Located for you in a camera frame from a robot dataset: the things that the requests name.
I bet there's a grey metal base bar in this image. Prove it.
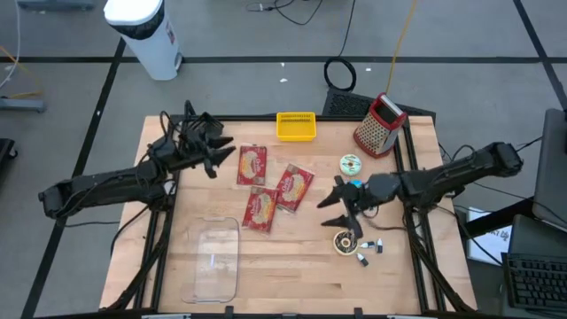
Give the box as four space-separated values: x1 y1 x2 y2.
0 97 45 113

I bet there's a white cable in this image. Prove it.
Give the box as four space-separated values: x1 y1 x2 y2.
0 0 22 89

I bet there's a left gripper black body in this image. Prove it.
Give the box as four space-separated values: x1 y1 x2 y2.
175 126 212 170

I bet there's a yellow plastic basket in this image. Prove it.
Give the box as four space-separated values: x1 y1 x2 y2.
276 112 318 143

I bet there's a white trash bin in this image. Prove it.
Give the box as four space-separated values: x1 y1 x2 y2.
103 0 184 82

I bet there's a white paper sheet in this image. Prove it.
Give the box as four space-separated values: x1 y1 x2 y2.
467 210 513 267

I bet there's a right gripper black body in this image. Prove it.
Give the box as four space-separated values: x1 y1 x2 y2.
349 173 404 214

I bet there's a black computer keyboard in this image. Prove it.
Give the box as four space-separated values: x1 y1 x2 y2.
502 253 567 311

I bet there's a chocolate frosted toy donut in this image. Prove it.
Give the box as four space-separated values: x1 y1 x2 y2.
332 230 359 257

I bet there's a black aluminium rig frame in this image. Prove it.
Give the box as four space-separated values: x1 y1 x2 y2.
99 113 479 319

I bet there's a yellow cable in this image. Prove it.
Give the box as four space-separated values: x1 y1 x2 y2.
386 0 418 95

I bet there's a black wire desk tray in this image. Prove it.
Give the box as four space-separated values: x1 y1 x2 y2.
177 100 225 143

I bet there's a grey laptop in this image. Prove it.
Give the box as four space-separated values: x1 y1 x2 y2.
531 108 567 234

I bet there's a metal box grater red handle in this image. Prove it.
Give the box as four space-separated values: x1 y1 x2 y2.
353 92 408 159

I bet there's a black coiled cable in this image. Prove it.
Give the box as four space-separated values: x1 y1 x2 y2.
322 0 358 93

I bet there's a red snack packet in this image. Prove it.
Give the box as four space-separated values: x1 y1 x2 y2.
241 185 280 235
274 163 315 214
236 144 268 186

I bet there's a clear plastic container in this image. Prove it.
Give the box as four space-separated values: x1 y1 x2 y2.
179 215 242 306

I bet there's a black perforated panel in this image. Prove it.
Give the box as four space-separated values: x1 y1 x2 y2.
322 87 438 121

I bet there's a black floor cable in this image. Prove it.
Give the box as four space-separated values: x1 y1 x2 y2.
245 0 327 27

